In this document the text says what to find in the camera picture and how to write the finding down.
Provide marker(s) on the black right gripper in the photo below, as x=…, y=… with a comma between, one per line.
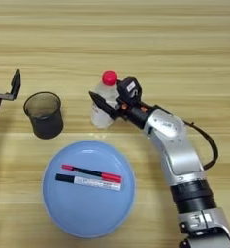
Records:
x=137, y=113

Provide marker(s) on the clear bottle with red cap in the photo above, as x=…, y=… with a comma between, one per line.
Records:
x=102, y=93

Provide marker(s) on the black mesh cup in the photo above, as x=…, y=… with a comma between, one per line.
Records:
x=45, y=121

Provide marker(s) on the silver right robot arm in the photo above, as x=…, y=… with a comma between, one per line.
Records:
x=178, y=151

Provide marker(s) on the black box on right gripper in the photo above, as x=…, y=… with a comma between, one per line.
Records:
x=129, y=88

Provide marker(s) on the red and black pen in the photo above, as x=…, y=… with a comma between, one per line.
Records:
x=97, y=173

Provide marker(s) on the black and white marker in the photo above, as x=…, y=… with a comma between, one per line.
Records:
x=93, y=182

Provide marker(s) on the blue round plate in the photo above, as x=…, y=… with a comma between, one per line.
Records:
x=87, y=210

